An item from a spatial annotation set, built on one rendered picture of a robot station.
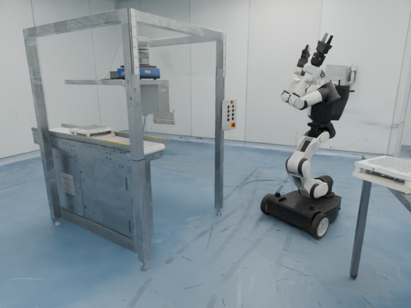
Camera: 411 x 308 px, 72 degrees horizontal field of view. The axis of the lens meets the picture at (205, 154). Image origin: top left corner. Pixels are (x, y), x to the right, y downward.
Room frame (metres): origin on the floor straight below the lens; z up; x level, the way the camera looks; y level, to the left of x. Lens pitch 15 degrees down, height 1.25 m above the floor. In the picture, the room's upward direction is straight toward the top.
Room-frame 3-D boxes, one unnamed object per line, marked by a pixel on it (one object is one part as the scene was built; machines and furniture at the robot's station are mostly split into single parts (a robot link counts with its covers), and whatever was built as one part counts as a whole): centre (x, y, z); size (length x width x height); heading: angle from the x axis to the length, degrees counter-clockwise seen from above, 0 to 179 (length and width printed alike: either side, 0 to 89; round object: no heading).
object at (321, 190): (2.45, -0.99, 0.28); 0.21 x 0.20 x 0.13; 128
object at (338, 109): (2.45, -1.03, 1.08); 0.34 x 0.30 x 0.36; 171
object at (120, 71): (1.94, 0.43, 1.30); 0.21 x 0.20 x 0.09; 146
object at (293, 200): (2.44, -0.97, 0.19); 0.64 x 0.52 x 0.33; 128
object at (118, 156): (2.22, 0.92, 0.76); 1.30 x 0.29 x 0.10; 56
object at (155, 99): (2.00, 0.37, 1.13); 0.22 x 0.11 x 0.20; 56
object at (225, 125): (2.49, -0.21, 0.96); 0.17 x 0.06 x 0.26; 146
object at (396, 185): (1.20, -0.85, 0.83); 0.24 x 0.24 x 0.02; 28
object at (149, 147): (2.22, 0.92, 0.79); 1.35 x 0.25 x 0.05; 56
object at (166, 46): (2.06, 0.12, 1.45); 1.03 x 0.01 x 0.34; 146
